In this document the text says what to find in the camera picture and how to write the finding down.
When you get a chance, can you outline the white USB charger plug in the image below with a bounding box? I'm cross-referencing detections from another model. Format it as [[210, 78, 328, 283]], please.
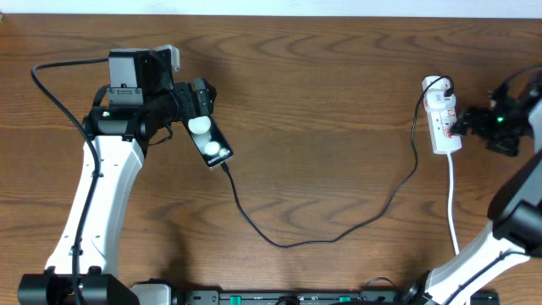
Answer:
[[423, 89, 456, 113]]

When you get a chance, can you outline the white power strip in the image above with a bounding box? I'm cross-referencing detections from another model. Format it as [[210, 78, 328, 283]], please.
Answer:
[[422, 75, 462, 155]]

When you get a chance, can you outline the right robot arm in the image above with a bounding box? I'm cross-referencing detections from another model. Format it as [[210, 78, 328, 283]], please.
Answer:
[[403, 64, 541, 304]]

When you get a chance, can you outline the black Samsung flip phone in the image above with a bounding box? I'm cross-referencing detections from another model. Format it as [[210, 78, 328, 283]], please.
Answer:
[[184, 115, 234, 169]]

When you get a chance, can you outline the black charging cable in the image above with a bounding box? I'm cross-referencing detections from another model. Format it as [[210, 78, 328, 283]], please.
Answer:
[[219, 75, 456, 250]]

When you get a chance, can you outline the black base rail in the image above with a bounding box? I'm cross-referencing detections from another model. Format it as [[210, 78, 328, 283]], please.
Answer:
[[130, 289, 501, 305]]

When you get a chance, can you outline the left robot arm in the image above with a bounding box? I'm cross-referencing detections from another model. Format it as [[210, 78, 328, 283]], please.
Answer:
[[18, 45, 233, 304]]

